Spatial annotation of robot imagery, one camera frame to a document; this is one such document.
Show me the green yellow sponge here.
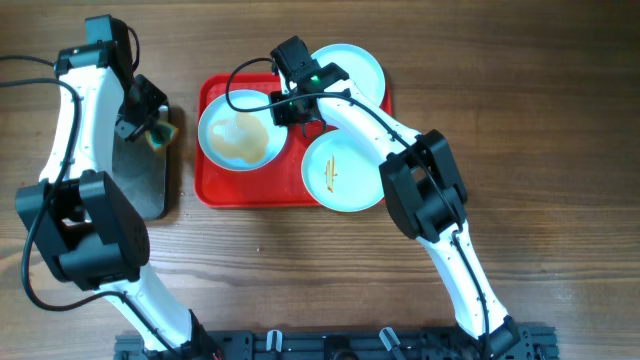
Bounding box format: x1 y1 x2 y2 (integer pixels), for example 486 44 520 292
145 121 179 152

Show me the white plate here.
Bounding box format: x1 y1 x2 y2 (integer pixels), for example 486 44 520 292
301 130 384 212
311 44 386 107
197 94 288 172

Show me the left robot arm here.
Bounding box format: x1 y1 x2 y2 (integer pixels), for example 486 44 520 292
16 15 221 359

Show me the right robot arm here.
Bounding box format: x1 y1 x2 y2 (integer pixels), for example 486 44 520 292
270 36 520 359

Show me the black water basin tray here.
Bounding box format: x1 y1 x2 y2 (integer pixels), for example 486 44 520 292
112 104 170 221

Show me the red plastic tray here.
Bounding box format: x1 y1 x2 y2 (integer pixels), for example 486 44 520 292
194 72 394 210

